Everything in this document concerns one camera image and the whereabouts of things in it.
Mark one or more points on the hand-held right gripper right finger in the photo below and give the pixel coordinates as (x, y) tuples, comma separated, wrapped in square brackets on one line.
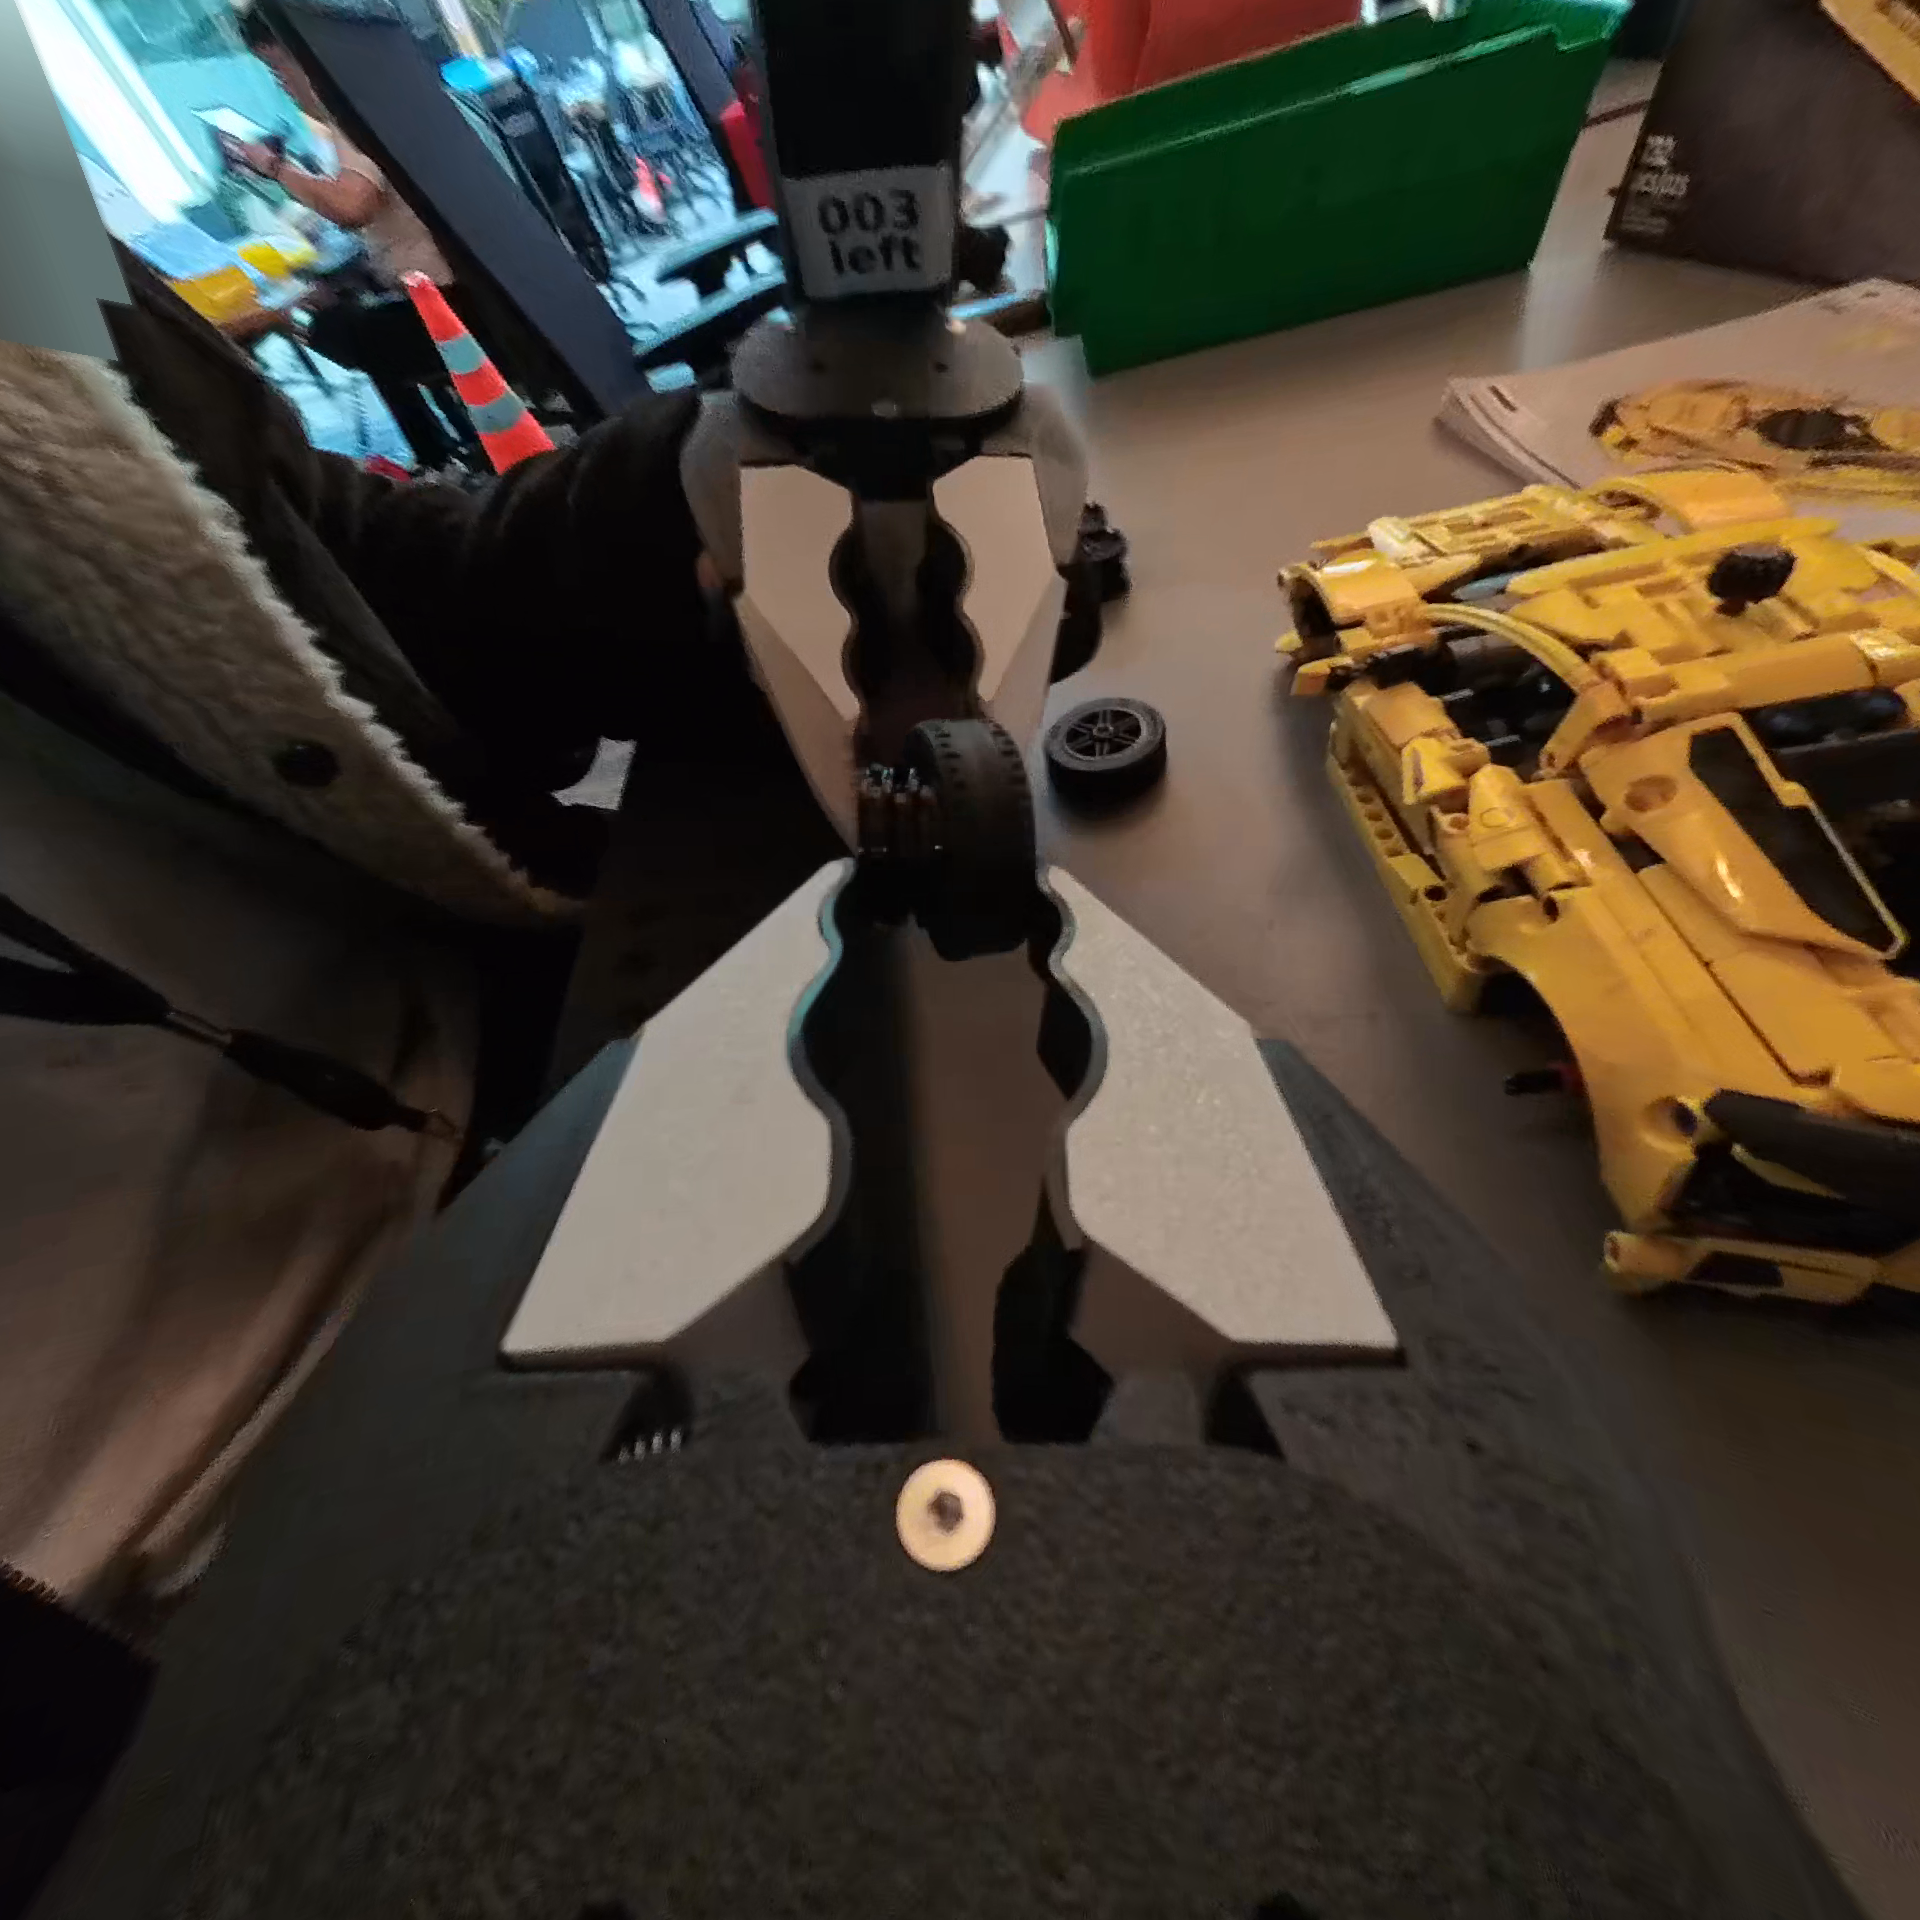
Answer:
[(1214, 1200)]

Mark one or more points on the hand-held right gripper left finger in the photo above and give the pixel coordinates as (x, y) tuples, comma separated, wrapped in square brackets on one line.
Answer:
[(675, 1200)]

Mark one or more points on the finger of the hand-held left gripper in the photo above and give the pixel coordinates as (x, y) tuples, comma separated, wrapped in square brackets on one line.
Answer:
[(786, 571), (1012, 585)]

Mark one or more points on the black ridged toy part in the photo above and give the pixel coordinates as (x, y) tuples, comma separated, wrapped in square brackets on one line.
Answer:
[(897, 811), (1101, 734)]

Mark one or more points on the black toy car tyre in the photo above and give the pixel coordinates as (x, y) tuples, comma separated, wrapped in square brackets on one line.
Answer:
[(1118, 791), (989, 839)]

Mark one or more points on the yellow toy brick car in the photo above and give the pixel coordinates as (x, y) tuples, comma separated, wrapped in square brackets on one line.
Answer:
[(1650, 839)]

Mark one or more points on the grey desk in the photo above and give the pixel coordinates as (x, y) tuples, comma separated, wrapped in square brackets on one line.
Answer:
[(1275, 975)]

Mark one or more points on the dark office chair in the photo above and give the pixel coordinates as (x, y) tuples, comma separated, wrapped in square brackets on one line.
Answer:
[(721, 277)]

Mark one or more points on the orange striped traffic cone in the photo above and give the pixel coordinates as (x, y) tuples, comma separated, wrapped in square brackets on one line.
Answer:
[(481, 383)]

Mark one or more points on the black pillar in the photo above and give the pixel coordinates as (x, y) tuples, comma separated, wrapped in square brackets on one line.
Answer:
[(464, 224)]

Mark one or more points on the green plastic bin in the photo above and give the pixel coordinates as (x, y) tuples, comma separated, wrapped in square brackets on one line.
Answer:
[(1318, 212)]

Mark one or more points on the grey shirt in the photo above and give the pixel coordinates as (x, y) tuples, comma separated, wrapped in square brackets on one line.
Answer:
[(181, 1276)]

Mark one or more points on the large car print booklet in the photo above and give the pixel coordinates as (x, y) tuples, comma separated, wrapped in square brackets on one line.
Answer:
[(1530, 406)]

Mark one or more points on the brown fleece-lined jacket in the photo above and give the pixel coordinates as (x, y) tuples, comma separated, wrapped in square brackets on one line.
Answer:
[(181, 571)]

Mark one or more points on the yellow plastic tray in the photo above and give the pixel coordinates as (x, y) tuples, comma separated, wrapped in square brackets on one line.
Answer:
[(240, 277)]

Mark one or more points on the toy car set box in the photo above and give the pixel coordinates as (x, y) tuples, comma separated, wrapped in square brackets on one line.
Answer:
[(1770, 166)]

